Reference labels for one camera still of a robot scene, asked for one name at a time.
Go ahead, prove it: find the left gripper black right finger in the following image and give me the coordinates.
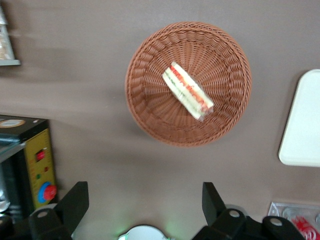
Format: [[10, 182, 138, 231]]
[[192, 181, 247, 240]]

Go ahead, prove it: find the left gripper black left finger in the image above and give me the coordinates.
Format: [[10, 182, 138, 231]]
[[28, 181, 90, 240]]

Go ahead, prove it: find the triangle sandwich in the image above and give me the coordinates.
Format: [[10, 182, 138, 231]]
[[162, 61, 215, 121]]

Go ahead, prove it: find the beige plastic tray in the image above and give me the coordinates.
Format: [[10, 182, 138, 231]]
[[278, 69, 320, 168]]

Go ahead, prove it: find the round brown wicker basket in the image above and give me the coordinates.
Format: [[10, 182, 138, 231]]
[[124, 21, 253, 148]]

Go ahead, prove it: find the red emergency stop button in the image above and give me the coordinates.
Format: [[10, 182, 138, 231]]
[[37, 181, 57, 203]]

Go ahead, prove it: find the clear acrylic bottle rack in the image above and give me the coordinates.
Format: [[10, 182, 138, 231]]
[[267, 201, 320, 240]]

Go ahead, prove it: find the black food warmer machine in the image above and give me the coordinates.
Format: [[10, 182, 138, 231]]
[[0, 114, 60, 226]]

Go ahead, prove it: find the red cola bottle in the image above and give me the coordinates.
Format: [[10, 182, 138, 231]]
[[291, 216, 320, 240]]

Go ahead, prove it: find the grey metal snack rack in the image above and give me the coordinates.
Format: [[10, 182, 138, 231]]
[[0, 4, 21, 67]]

